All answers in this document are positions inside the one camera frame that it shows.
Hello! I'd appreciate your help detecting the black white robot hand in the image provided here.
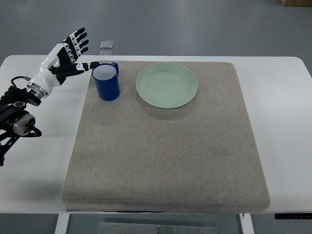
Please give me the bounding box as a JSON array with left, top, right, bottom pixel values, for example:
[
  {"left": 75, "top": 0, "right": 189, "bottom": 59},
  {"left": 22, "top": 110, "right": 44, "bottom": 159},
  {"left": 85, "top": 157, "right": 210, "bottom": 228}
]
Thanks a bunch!
[{"left": 27, "top": 27, "right": 99, "bottom": 98}]

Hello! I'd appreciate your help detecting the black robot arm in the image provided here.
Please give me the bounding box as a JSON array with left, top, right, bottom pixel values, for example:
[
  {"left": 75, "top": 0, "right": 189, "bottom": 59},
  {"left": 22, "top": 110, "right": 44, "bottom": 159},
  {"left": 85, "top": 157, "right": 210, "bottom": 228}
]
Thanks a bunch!
[{"left": 0, "top": 76, "right": 42, "bottom": 166}]

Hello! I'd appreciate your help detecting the lower floor socket plate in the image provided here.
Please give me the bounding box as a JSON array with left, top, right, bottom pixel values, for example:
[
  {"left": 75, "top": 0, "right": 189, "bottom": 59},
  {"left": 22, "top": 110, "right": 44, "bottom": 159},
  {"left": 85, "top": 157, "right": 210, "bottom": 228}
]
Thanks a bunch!
[{"left": 100, "top": 50, "right": 113, "bottom": 56}]

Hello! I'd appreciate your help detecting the metal base plate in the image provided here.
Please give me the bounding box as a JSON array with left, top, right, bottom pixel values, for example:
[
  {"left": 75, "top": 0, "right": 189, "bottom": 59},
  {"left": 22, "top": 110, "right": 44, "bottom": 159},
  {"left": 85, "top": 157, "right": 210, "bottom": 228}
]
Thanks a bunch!
[{"left": 97, "top": 222, "right": 219, "bottom": 234}]

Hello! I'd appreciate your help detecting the cardboard box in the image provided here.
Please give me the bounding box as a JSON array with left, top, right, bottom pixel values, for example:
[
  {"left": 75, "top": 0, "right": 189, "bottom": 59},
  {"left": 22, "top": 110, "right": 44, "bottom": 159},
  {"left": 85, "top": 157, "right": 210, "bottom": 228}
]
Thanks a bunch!
[{"left": 280, "top": 0, "right": 312, "bottom": 7}]

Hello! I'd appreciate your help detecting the blue mug white inside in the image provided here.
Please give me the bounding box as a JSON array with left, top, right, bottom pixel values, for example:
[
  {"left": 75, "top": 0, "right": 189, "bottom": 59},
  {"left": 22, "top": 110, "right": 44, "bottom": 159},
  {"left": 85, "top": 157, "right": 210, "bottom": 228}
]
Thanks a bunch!
[{"left": 92, "top": 62, "right": 120, "bottom": 101}]

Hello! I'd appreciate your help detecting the floor socket plate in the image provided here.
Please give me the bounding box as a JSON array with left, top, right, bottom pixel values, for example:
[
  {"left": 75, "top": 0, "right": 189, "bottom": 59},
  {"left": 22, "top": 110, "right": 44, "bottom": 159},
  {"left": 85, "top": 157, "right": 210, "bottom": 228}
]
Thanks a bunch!
[
  {"left": 100, "top": 50, "right": 113, "bottom": 56},
  {"left": 100, "top": 41, "right": 114, "bottom": 49}
]

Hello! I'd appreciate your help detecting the beige fabric cushion mat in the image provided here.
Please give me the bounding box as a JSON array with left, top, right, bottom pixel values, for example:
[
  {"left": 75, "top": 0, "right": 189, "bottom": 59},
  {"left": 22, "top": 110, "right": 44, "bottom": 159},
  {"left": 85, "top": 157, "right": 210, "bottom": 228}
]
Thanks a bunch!
[{"left": 61, "top": 61, "right": 270, "bottom": 213}]

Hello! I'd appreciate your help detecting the light green plate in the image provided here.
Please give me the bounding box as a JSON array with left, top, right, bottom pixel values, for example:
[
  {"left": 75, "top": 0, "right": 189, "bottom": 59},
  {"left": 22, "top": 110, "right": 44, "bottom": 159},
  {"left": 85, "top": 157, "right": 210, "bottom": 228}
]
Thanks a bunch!
[{"left": 136, "top": 62, "right": 198, "bottom": 109}]

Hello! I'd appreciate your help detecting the white table leg frame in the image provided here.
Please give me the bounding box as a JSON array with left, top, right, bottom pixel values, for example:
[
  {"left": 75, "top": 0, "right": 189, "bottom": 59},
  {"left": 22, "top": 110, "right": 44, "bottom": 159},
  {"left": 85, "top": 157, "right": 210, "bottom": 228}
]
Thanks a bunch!
[{"left": 55, "top": 213, "right": 254, "bottom": 234}]

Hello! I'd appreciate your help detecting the upper floor socket plate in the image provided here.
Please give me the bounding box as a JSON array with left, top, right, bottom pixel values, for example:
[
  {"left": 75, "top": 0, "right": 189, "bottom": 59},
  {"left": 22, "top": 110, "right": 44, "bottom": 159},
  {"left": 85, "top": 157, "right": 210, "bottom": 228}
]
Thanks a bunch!
[{"left": 100, "top": 41, "right": 114, "bottom": 49}]

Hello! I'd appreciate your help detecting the black table control panel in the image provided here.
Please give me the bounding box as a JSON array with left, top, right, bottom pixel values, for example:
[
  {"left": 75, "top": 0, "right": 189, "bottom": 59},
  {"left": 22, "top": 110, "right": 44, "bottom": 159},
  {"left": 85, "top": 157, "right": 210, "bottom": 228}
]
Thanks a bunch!
[{"left": 274, "top": 213, "right": 312, "bottom": 220}]

